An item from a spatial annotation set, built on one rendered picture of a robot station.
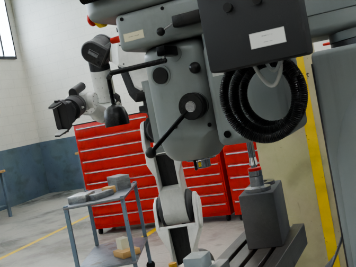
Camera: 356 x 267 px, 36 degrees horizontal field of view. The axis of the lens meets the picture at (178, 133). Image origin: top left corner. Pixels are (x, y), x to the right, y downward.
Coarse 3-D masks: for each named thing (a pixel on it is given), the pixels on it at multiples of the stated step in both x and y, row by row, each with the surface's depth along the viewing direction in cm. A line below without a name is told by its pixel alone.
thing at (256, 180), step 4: (248, 172) 190; (252, 172) 188; (256, 172) 188; (260, 172) 188; (252, 176) 188; (256, 176) 188; (260, 176) 188; (252, 180) 189; (256, 180) 188; (260, 180) 188; (252, 184) 189; (256, 184) 188; (260, 184) 188; (252, 188) 190
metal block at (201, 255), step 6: (192, 252) 145; (198, 252) 144; (204, 252) 142; (186, 258) 140; (192, 258) 139; (198, 258) 138; (204, 258) 140; (210, 258) 143; (186, 264) 140; (192, 264) 139; (198, 264) 138; (204, 264) 139; (210, 264) 142
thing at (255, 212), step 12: (264, 180) 201; (252, 192) 187; (264, 192) 185; (276, 192) 189; (240, 204) 187; (252, 204) 186; (264, 204) 184; (276, 204) 185; (252, 216) 186; (264, 216) 185; (276, 216) 184; (252, 228) 186; (264, 228) 185; (276, 228) 184; (288, 228) 201; (252, 240) 187; (264, 240) 186; (276, 240) 184
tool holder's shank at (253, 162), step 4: (248, 144) 189; (252, 144) 189; (248, 148) 189; (252, 148) 189; (248, 152) 189; (252, 152) 189; (248, 156) 190; (252, 156) 189; (252, 160) 189; (256, 160) 189; (252, 164) 189; (256, 164) 189
